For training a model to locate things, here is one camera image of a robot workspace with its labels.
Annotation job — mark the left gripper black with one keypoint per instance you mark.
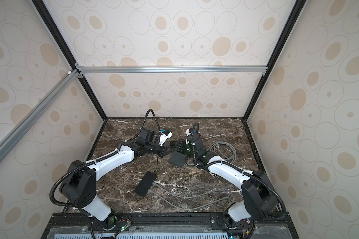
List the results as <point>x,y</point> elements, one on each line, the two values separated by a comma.
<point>163,152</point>

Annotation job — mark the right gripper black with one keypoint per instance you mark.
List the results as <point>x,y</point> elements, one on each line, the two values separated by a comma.
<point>180,146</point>

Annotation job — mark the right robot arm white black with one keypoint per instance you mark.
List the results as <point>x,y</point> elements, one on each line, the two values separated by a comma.
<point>260,199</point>

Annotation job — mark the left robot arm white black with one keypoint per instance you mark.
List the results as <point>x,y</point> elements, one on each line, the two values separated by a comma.
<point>77,188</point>

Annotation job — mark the small circuit board with LEDs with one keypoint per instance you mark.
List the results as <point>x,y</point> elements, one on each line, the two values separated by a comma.
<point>121,226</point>

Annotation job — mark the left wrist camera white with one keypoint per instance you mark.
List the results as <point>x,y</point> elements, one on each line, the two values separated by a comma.
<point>164,134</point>

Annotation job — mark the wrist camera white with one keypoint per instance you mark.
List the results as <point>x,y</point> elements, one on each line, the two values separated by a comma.
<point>190,131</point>
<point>164,134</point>

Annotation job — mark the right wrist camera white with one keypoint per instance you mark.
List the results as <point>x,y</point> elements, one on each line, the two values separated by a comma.
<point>190,131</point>

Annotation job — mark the square dark grey switch box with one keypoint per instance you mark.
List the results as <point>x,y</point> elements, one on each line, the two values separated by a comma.
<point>177,159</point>

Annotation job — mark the horizontal aluminium rail back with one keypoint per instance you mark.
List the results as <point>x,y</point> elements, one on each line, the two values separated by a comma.
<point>151,70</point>

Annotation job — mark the diagonal aluminium rail left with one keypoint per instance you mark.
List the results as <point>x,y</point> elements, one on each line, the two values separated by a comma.
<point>18,132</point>

